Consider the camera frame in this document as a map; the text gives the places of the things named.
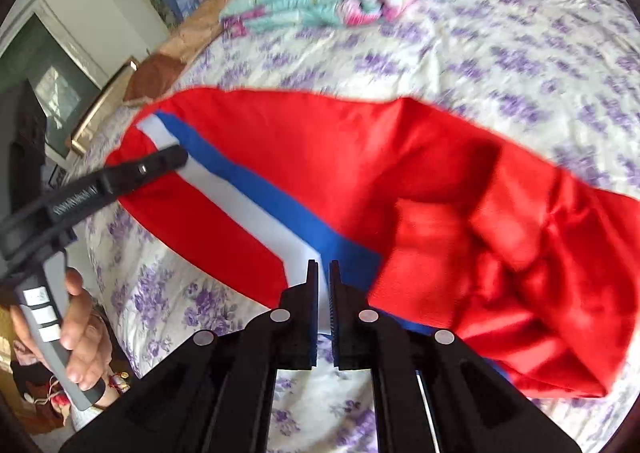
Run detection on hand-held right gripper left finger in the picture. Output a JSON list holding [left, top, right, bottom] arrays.
[[59, 259, 321, 453]]

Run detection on purple floral bed quilt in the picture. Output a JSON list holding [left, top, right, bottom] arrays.
[[80, 0, 640, 453]]

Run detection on red pants with blue stripe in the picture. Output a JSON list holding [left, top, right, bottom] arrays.
[[105, 87, 640, 399]]

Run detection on person's patterned clothing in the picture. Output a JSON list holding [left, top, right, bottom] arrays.
[[10, 328, 138, 434]]

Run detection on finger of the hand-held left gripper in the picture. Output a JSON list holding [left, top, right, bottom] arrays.
[[102, 144, 190, 198]]

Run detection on brown pillow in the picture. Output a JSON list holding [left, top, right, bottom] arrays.
[[122, 0, 261, 106]]

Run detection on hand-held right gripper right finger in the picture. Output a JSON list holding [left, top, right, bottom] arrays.
[[328, 259, 583, 453]]

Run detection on white framed glass door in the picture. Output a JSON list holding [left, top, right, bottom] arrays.
[[0, 0, 108, 169]]

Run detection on person's left hand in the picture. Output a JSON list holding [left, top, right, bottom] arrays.
[[10, 267, 114, 386]]

